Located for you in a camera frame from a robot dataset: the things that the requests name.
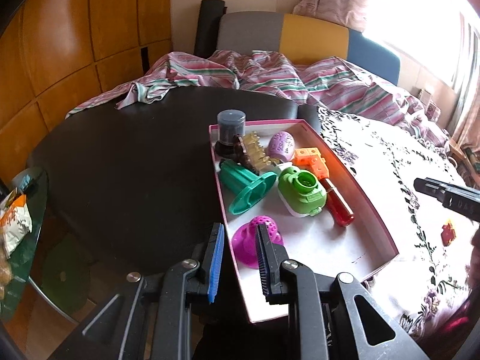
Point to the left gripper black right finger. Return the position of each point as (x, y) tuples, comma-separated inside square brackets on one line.
[(270, 257)]

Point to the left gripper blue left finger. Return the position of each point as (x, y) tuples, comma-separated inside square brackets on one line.
[(215, 252)]

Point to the magenta perforated funnel toy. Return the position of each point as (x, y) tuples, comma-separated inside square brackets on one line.
[(244, 239)]

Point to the red building block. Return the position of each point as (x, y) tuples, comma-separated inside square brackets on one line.
[(448, 234)]

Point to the pink shallow cardboard box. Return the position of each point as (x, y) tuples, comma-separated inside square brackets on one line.
[(362, 248)]

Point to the teal ribbed funnel toy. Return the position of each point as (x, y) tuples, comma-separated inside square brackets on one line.
[(247, 187)]

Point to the green toy camera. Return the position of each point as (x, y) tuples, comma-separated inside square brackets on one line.
[(301, 192)]

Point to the red metal cylinder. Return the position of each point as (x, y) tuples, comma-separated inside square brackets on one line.
[(335, 202)]

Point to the brown gold hair claw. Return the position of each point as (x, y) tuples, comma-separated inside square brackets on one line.
[(249, 153)]

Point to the purple egg toy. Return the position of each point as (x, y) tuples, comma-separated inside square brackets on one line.
[(282, 146)]

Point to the orange building block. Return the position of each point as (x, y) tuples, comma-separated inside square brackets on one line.
[(310, 159)]

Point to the grey capped black bottle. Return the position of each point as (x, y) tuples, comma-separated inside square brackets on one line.
[(230, 122)]

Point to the person right hand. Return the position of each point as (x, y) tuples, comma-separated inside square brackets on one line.
[(474, 269)]

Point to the white embroidered floral tablecloth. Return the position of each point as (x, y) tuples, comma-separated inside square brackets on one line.
[(426, 282)]

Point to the pink striped bed sheet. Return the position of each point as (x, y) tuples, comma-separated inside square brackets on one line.
[(333, 83)]

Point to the green glass side table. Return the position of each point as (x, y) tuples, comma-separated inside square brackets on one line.
[(22, 257)]

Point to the snack bag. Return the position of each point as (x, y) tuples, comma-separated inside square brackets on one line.
[(16, 221)]

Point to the grey yellow blue headboard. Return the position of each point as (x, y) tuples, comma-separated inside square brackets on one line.
[(304, 40)]

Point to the black rolled mat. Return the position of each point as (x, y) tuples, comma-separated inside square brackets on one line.
[(209, 18)]

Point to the wooden wardrobe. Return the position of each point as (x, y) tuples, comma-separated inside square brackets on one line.
[(56, 54)]

